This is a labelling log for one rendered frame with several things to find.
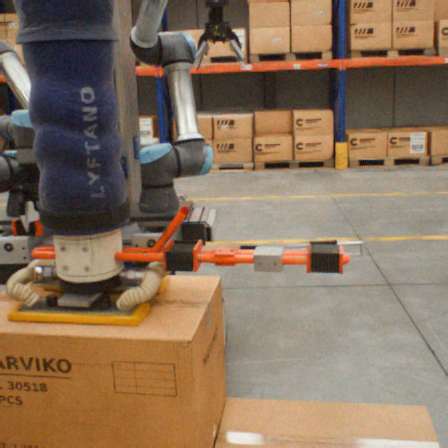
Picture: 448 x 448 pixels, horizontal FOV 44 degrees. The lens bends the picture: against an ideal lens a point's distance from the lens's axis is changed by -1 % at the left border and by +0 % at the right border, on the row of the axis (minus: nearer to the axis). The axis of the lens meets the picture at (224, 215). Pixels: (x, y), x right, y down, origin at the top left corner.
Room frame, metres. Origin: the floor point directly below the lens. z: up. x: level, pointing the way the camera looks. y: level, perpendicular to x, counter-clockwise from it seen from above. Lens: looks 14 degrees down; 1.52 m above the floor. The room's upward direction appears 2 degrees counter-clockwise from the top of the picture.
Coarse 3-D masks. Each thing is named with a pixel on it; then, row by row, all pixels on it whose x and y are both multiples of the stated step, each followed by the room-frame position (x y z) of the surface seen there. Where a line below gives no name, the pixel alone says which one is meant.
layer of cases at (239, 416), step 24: (240, 408) 1.47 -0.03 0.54; (264, 408) 1.47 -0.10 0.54; (288, 408) 1.46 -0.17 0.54; (312, 408) 1.46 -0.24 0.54; (336, 408) 1.45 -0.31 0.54; (360, 408) 1.45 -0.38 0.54; (384, 408) 1.44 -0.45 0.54; (408, 408) 1.44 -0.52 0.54; (240, 432) 1.36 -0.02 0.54; (264, 432) 1.35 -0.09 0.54; (288, 432) 1.35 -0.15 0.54; (312, 432) 1.34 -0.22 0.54; (336, 432) 1.34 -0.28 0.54; (360, 432) 1.33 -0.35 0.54; (384, 432) 1.33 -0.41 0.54; (408, 432) 1.33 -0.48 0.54; (432, 432) 1.32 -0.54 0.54
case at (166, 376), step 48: (192, 288) 1.44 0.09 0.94; (0, 336) 1.22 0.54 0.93; (48, 336) 1.20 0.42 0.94; (96, 336) 1.18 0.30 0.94; (144, 336) 1.16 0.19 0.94; (192, 336) 1.16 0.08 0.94; (0, 384) 1.22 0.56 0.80; (48, 384) 1.20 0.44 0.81; (96, 384) 1.18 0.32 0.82; (144, 384) 1.16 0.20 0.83; (192, 384) 1.14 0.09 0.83; (0, 432) 1.22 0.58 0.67; (48, 432) 1.20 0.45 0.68; (96, 432) 1.18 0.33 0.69; (144, 432) 1.16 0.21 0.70; (192, 432) 1.14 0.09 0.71
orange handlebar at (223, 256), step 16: (32, 256) 1.39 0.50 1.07; (48, 256) 1.37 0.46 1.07; (128, 256) 1.34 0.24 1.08; (144, 256) 1.33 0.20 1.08; (160, 256) 1.32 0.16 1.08; (208, 256) 1.30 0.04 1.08; (224, 256) 1.30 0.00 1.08; (240, 256) 1.29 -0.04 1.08; (288, 256) 1.27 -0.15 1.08; (304, 256) 1.27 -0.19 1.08
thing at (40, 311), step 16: (48, 304) 1.29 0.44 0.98; (96, 304) 1.30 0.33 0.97; (112, 304) 1.30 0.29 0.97; (144, 304) 1.30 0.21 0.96; (16, 320) 1.27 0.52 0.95; (32, 320) 1.26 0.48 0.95; (48, 320) 1.25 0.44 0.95; (64, 320) 1.25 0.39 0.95; (80, 320) 1.24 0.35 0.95; (96, 320) 1.23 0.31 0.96; (112, 320) 1.23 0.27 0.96; (128, 320) 1.22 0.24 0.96
